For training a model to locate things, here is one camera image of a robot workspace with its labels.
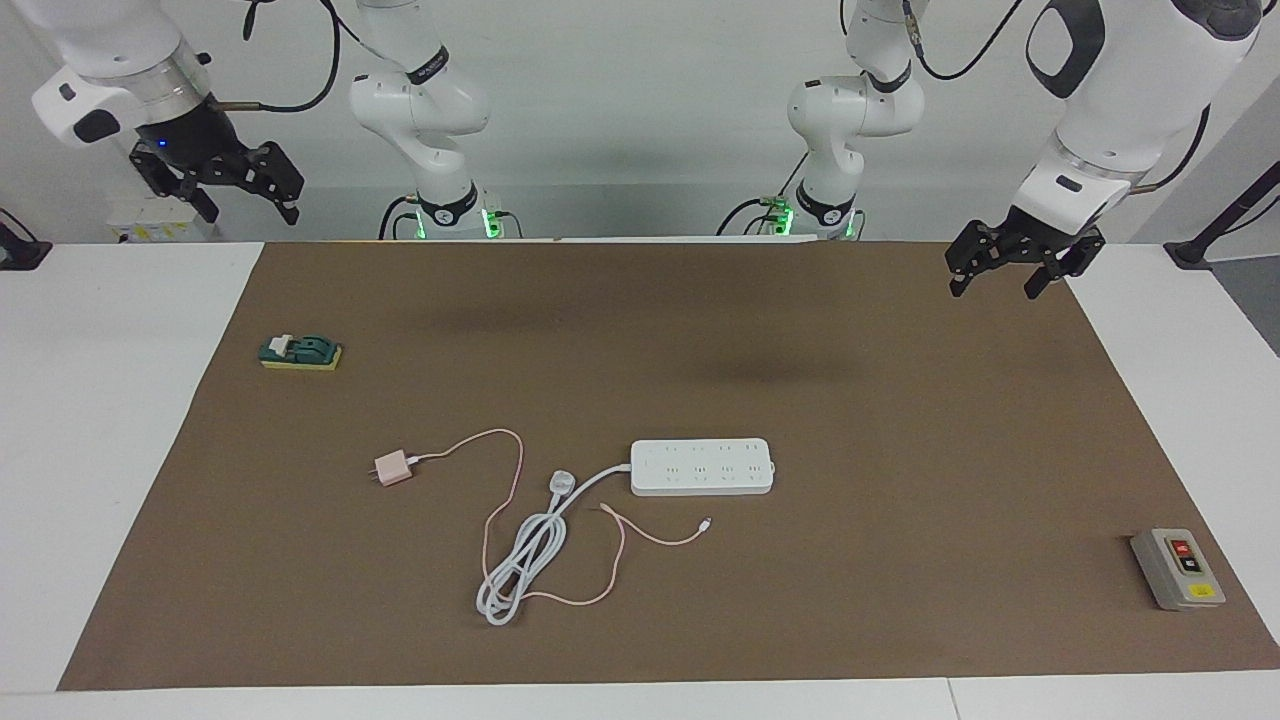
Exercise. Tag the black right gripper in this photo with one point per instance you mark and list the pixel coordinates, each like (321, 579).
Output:
(190, 140)

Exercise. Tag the pink charger block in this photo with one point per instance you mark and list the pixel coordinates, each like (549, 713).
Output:
(393, 468)

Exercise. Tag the white box with yellow labels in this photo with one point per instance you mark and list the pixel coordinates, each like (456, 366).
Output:
(140, 228)

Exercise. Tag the green knife switch block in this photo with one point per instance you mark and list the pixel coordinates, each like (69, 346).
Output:
(310, 352)

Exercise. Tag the brown table mat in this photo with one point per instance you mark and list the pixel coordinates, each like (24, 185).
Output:
(900, 560)

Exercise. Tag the white power strip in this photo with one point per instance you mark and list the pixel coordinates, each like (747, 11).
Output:
(700, 465)

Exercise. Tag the black camera stand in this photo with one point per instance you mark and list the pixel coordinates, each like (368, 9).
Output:
(1190, 252)

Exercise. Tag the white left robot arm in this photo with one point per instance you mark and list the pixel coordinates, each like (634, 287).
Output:
(1110, 90)

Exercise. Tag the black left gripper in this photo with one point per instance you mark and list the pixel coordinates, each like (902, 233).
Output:
(1045, 240)

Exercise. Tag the grey push-button switch box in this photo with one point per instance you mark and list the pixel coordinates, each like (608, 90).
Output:
(1180, 575)

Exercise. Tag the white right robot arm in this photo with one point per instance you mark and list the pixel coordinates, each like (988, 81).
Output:
(420, 110)

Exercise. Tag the black table clamp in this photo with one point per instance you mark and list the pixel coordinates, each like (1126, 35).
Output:
(20, 252)

